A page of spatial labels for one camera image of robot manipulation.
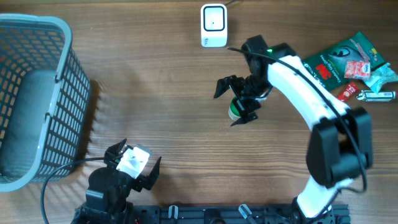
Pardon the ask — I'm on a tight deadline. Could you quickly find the grey plastic shopping basket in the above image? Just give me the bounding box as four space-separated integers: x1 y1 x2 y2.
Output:
1 14 91 192

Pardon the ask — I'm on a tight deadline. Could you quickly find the red tissue packet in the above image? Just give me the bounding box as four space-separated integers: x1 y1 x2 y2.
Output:
344 61 371 80

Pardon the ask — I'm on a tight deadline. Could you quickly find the light green wipes packet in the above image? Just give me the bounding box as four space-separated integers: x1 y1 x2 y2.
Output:
364 63 398 93

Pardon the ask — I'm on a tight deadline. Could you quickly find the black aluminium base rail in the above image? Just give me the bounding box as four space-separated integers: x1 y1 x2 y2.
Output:
124 203 351 224

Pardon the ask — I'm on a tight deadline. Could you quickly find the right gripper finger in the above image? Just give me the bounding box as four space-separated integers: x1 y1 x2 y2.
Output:
231 99 258 126
213 75 244 98

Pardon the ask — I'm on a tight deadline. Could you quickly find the green 3M gloves package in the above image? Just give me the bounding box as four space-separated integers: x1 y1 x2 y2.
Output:
303 32 386 90

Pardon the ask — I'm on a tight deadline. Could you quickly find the green lid spice jar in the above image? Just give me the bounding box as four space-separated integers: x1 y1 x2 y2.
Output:
228 96 245 123

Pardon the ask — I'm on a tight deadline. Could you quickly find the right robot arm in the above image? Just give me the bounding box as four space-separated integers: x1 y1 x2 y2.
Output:
215 35 373 223

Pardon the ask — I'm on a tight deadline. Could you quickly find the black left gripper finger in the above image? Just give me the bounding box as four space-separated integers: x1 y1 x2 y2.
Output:
104 139 127 162
142 157 162 190

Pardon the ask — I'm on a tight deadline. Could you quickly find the white barcode scanner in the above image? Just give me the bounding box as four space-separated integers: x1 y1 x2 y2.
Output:
200 3 228 48

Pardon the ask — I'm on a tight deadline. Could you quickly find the green white gum pack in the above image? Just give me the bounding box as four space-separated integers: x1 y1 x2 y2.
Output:
356 90 396 102

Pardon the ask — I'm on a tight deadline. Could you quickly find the red Nescafe coffee stick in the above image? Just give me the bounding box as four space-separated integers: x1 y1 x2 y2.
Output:
337 82 359 102

